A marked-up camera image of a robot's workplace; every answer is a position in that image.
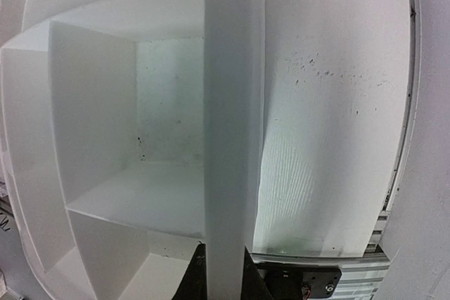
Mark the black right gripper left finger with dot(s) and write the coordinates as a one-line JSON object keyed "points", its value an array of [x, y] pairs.
{"points": [[193, 285]]}

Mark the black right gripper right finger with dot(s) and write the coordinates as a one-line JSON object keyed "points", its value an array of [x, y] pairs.
{"points": [[253, 287]]}

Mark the white drawer desk organizer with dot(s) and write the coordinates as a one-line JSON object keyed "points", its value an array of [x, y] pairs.
{"points": [[134, 130]]}

